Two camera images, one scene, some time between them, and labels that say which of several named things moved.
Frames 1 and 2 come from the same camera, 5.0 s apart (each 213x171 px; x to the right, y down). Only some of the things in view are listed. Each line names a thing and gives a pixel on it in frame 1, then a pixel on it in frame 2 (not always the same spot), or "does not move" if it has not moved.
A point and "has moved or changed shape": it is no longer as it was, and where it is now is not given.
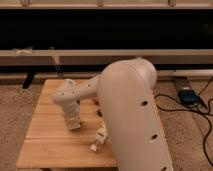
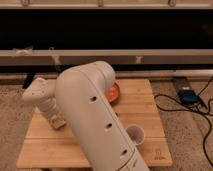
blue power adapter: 188,97 does not move
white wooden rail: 104,56 does not move
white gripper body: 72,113 -> 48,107
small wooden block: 73,124 has moved or changed shape
